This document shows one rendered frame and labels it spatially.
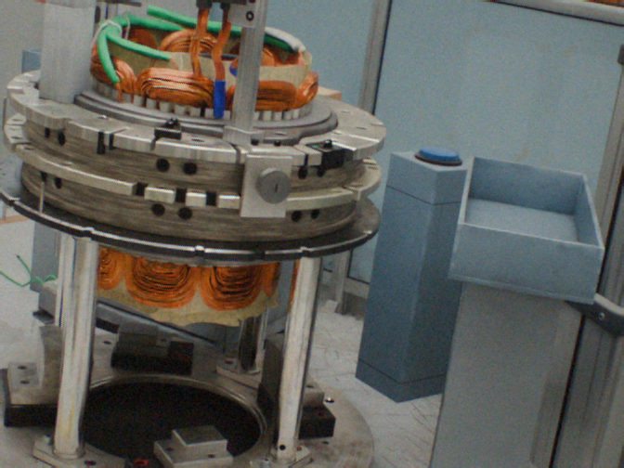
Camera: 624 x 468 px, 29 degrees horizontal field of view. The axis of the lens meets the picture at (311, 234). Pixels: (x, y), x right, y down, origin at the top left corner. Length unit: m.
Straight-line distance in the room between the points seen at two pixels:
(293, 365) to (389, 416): 0.25
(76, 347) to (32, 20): 2.51
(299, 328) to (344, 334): 0.43
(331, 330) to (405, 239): 0.24
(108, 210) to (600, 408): 0.59
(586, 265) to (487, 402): 0.18
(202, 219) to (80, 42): 0.18
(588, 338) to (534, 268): 0.39
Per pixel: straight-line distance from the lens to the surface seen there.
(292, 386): 1.02
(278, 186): 0.87
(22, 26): 3.47
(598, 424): 1.28
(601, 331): 1.26
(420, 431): 1.22
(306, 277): 0.98
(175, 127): 0.90
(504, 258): 0.90
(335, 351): 1.37
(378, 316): 1.27
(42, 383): 1.08
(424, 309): 1.24
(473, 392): 1.02
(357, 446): 1.12
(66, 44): 0.97
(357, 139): 0.97
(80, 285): 0.96
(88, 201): 0.93
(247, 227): 0.92
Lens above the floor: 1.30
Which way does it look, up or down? 17 degrees down
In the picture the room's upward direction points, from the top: 8 degrees clockwise
